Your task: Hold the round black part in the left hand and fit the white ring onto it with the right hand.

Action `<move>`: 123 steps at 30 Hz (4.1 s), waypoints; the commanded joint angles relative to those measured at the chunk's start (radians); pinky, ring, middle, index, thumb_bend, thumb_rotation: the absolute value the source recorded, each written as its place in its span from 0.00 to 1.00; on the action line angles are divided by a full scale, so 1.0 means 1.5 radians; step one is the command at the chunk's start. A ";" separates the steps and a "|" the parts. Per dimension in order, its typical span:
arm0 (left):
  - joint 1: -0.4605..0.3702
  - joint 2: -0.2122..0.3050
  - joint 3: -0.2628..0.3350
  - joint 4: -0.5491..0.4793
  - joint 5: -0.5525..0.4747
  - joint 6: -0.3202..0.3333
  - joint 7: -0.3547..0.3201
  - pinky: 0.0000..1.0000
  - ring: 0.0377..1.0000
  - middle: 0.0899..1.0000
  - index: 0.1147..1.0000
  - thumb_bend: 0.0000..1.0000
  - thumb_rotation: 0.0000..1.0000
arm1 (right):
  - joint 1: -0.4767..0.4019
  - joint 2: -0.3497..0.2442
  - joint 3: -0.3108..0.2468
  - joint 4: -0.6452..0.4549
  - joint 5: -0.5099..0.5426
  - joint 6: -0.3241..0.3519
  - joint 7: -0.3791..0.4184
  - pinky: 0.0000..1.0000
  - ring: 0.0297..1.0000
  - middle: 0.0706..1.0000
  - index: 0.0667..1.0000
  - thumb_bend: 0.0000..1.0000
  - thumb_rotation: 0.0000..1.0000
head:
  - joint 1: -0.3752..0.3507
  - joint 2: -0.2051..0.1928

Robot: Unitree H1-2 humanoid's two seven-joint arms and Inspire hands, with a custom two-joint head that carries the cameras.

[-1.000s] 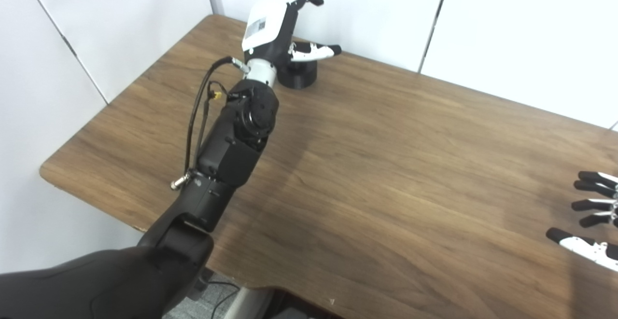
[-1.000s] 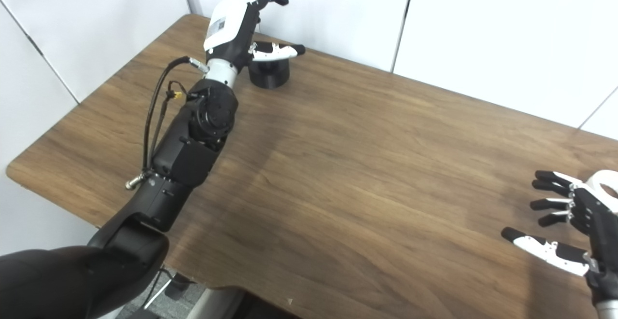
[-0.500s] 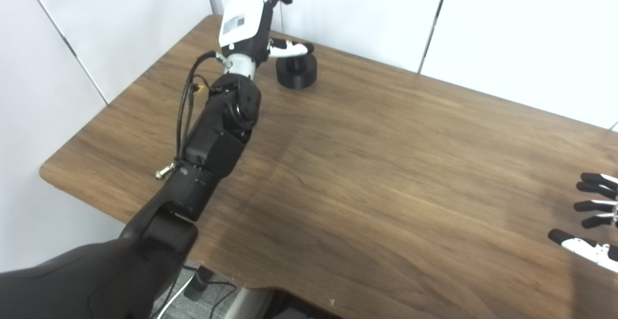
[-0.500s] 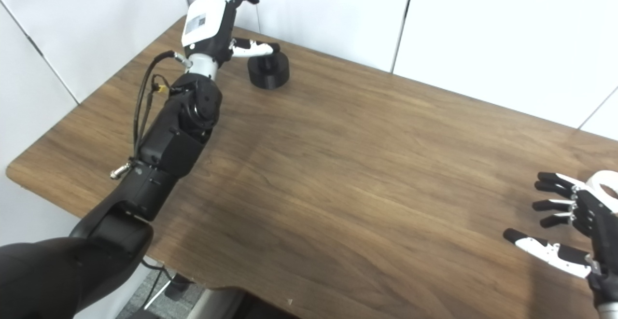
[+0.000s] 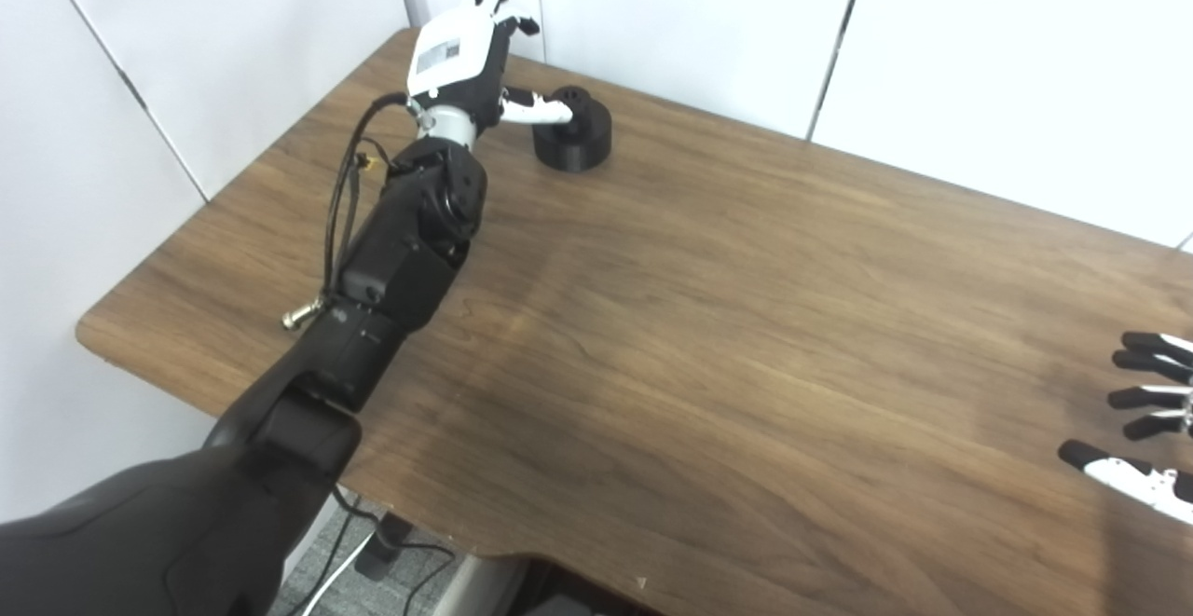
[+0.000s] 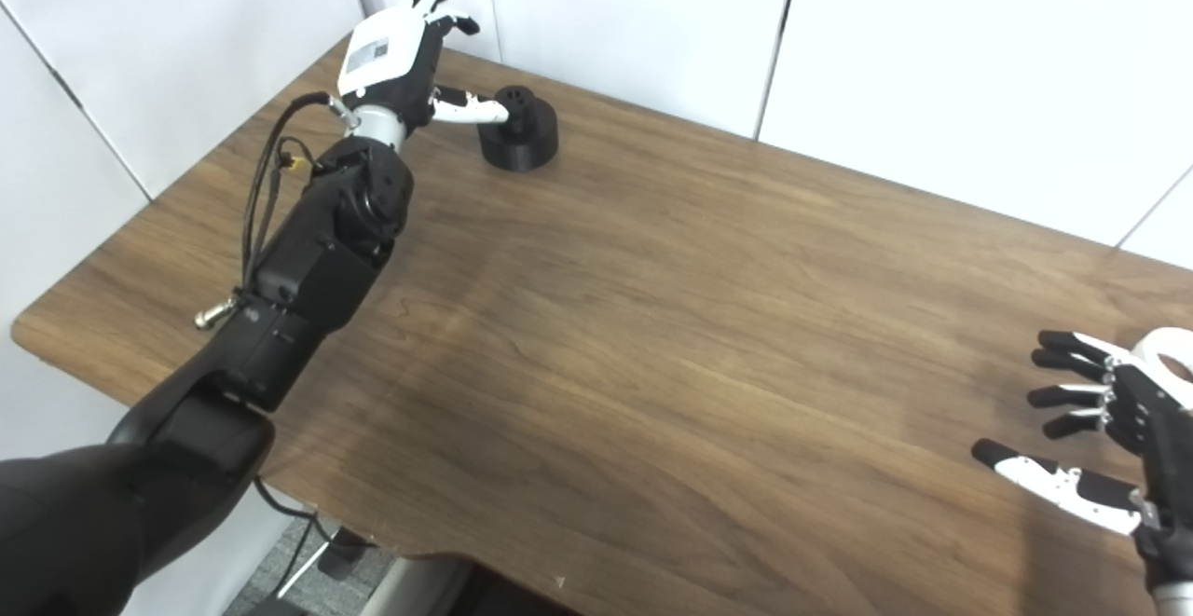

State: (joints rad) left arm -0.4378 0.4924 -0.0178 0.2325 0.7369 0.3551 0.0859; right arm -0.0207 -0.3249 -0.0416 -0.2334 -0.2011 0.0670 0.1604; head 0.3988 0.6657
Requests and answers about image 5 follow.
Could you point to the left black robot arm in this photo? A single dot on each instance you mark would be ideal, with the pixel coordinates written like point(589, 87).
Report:
point(401, 262)

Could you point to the round black stepped part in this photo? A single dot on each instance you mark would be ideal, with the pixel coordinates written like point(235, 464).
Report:
point(573, 141)

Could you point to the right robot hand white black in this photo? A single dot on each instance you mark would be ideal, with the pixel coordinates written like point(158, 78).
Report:
point(1151, 487)

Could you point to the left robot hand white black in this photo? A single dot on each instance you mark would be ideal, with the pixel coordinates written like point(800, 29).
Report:
point(457, 52)

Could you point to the black table leg foot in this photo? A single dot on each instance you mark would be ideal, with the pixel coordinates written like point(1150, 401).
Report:
point(382, 546)

